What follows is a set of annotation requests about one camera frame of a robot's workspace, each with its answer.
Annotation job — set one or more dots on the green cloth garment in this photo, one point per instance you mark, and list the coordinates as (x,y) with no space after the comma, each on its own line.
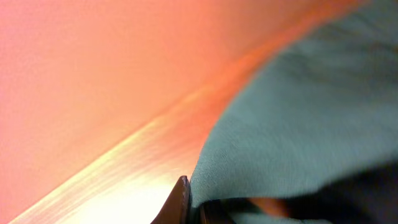
(323,109)

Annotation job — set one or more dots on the black crumpled garment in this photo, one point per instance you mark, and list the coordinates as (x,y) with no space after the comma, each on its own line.
(367,197)

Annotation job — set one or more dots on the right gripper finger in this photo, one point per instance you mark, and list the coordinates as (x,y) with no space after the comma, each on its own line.
(175,210)

